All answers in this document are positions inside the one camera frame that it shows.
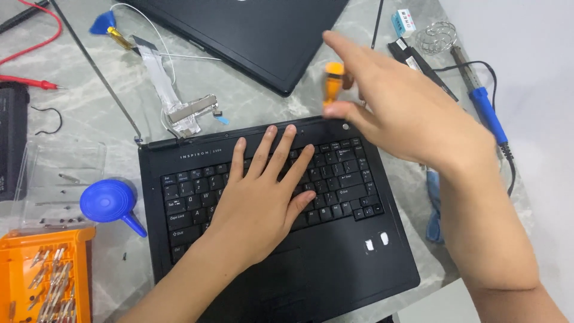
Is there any person's right hand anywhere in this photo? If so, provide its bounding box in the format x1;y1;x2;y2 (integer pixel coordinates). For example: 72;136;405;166
322;31;499;175

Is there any person's left hand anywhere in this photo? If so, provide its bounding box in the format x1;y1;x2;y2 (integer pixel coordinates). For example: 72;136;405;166
197;125;317;274

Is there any orange screwdriver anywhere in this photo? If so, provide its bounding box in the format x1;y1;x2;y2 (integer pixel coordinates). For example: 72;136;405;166
324;62;356;108

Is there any black laptop base with keyboard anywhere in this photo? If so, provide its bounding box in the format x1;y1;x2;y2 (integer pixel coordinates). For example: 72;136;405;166
138;115;421;323

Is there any small white blue box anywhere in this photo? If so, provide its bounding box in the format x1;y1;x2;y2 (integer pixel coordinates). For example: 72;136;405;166
391;8;417;39

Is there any thin black rod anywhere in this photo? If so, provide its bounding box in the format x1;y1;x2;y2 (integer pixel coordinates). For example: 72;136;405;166
371;0;385;50

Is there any blue rubber air blower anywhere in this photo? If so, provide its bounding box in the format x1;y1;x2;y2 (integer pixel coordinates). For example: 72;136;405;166
79;179;148;238

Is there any black laptop screen lid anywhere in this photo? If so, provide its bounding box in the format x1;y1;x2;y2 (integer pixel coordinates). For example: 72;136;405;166
119;0;350;97

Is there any group of small loose screws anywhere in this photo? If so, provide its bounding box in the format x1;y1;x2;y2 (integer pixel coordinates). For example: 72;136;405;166
38;173;86;225

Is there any clear plastic case lid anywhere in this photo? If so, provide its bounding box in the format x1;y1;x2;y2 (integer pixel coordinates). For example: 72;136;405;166
13;138;108;230

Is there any set of silver screwdriver bits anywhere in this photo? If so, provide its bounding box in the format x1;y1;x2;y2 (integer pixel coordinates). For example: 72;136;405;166
7;244;78;323

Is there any orange screwdriver bit case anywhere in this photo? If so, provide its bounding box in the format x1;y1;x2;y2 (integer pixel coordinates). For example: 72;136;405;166
0;226;97;323

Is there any blue plastic pry tool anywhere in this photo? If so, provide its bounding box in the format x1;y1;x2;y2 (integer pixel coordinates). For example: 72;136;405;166
89;10;117;36

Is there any black multimeter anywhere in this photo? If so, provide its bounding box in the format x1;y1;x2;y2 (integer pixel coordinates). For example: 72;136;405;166
0;82;30;202

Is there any red test probe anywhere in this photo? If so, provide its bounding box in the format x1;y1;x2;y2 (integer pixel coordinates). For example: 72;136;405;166
0;74;67;91

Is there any black test probe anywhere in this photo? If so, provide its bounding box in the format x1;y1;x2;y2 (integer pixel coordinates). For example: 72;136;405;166
0;0;51;35

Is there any blue handled soldering iron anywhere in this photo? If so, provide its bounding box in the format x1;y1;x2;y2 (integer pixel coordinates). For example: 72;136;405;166
450;45;510;147

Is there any coiled wire soldering iron stand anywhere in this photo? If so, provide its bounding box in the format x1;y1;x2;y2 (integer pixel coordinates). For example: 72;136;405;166
415;21;458;57

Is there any black soldering iron cord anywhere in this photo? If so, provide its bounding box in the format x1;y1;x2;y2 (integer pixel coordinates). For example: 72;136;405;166
433;60;517;198

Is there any silver foil cable connector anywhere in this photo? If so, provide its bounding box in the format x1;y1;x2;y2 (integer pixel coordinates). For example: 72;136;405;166
165;93;221;138

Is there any grey flat ribbon cable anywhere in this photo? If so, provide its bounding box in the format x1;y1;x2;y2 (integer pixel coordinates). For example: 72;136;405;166
132;36;182;113

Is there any thin white cable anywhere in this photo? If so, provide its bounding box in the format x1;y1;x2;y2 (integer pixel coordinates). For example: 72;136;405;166
110;2;223;87

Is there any long metal bracket strip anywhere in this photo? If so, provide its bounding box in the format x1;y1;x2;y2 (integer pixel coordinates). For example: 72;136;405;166
48;0;145;145

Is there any curled black wire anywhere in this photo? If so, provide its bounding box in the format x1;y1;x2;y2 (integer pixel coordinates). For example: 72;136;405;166
30;106;63;136

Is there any red test lead wire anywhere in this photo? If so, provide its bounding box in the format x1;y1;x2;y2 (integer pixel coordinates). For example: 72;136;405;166
0;0;63;68

